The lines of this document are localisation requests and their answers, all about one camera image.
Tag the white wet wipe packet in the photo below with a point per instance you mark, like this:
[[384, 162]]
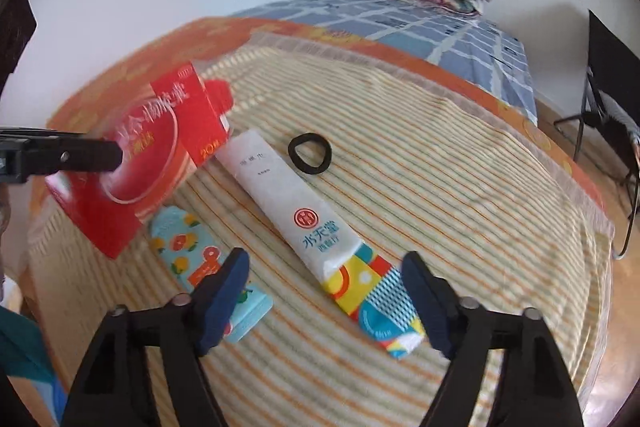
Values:
[[280, 197]]

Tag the black folding chair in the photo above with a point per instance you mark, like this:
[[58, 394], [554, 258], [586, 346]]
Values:
[[610, 62]]

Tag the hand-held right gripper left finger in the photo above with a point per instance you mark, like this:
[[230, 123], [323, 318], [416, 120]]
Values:
[[225, 302]]

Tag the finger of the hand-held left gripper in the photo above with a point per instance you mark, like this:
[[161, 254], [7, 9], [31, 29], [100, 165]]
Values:
[[75, 154]]

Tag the light blue fruit print packet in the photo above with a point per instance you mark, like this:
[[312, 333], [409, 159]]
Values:
[[185, 247]]

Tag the teal cloth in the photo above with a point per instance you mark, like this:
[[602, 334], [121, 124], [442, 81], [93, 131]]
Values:
[[25, 347]]

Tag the striped cloth on chair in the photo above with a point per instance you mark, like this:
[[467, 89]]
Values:
[[622, 117]]

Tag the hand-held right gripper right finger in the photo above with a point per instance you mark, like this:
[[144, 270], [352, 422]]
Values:
[[425, 302]]

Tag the colourful patterned packet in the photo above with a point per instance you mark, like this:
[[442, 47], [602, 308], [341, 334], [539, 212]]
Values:
[[370, 297]]

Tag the blue plaid bed sheet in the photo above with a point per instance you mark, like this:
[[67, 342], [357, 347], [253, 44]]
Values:
[[400, 27]]

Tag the red cardboard box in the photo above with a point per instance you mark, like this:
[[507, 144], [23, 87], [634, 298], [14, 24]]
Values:
[[150, 157]]

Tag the striped yellow towel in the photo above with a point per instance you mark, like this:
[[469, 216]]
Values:
[[425, 207]]

